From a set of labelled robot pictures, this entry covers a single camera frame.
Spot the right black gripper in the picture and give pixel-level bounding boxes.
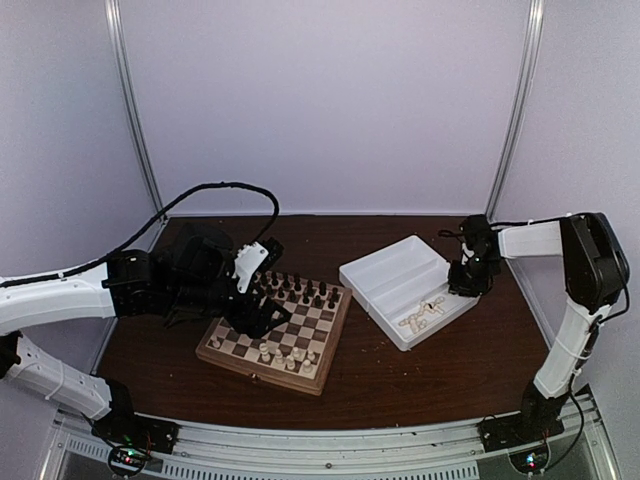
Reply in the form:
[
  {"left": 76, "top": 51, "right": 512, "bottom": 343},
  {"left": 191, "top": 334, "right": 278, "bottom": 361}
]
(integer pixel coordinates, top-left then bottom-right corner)
[{"left": 449, "top": 254, "right": 500, "bottom": 297}]

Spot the front aluminium rail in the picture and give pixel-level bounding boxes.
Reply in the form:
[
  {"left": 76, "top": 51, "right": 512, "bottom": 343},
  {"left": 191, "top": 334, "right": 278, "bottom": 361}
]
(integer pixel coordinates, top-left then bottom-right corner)
[{"left": 44, "top": 394, "right": 611, "bottom": 480}]

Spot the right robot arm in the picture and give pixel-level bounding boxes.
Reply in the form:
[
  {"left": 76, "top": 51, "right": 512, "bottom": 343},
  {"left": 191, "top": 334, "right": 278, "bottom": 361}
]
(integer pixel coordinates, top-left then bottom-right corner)
[{"left": 438, "top": 212, "right": 630, "bottom": 442}]

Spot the white plastic tray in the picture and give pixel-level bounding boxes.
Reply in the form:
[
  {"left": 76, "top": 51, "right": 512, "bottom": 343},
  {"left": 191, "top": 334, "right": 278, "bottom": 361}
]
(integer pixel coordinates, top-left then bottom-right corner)
[{"left": 339, "top": 235, "right": 479, "bottom": 352}]

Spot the right aluminium frame post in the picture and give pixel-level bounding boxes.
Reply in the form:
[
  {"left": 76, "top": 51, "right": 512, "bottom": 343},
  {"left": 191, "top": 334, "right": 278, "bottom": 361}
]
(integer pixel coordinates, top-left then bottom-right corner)
[{"left": 485, "top": 0, "right": 545, "bottom": 219}]

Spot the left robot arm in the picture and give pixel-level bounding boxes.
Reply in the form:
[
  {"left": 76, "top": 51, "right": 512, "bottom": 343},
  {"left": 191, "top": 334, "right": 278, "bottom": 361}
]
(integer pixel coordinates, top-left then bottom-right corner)
[{"left": 1, "top": 224, "right": 291, "bottom": 444}]

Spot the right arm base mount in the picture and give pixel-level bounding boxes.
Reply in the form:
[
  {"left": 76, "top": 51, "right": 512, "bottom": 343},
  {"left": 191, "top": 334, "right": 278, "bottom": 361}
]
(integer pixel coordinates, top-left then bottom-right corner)
[{"left": 477, "top": 392, "right": 568, "bottom": 452}]

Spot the white tall piece carried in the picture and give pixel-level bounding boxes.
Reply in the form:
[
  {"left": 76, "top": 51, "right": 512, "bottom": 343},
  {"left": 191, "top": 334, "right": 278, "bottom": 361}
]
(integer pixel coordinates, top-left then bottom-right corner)
[{"left": 259, "top": 343, "right": 271, "bottom": 364}]

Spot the wooden chess board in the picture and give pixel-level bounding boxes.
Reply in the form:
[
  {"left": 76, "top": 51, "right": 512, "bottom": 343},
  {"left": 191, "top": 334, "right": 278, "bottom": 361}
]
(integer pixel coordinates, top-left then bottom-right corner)
[{"left": 195, "top": 271, "right": 352, "bottom": 396}]

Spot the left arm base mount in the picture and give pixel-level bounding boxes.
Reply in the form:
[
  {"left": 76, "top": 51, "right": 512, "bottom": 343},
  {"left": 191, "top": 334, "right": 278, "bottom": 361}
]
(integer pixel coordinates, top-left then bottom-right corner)
[{"left": 92, "top": 379, "right": 179, "bottom": 454}]

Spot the pile of white chess pieces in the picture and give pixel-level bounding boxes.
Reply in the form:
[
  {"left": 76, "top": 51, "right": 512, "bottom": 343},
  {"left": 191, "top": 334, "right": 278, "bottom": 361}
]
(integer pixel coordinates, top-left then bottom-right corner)
[{"left": 398, "top": 296, "right": 445, "bottom": 334}]

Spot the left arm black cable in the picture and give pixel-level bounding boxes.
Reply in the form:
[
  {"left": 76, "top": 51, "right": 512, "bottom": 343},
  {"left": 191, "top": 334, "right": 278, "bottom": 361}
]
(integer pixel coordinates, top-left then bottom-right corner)
[{"left": 0, "top": 180, "right": 280, "bottom": 289}]

